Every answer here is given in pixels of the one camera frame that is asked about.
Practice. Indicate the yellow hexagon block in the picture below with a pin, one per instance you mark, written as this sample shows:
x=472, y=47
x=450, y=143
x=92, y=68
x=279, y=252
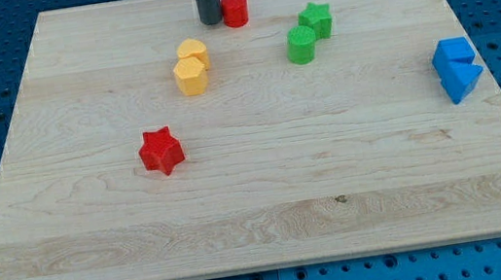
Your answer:
x=190, y=76

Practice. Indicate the red star block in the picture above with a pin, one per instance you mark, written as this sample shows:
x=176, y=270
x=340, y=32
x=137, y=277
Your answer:
x=161, y=151

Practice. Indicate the green cylinder block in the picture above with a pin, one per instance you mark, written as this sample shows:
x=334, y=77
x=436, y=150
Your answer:
x=301, y=44

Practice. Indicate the light wooden board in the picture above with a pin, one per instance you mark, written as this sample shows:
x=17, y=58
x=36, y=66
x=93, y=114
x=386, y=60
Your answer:
x=359, y=152

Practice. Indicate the yellow heart block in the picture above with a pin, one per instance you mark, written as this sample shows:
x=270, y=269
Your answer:
x=194, y=48

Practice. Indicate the red cylinder block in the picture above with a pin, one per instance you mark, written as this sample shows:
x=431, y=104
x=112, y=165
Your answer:
x=235, y=12

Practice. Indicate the green star block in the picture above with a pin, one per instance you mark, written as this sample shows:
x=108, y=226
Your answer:
x=318, y=17

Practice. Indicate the blue triangle block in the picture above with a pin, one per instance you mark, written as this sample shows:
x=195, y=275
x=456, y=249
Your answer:
x=459, y=79

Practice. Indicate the blue cube block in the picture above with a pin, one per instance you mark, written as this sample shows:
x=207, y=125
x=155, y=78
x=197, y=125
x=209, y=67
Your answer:
x=457, y=50

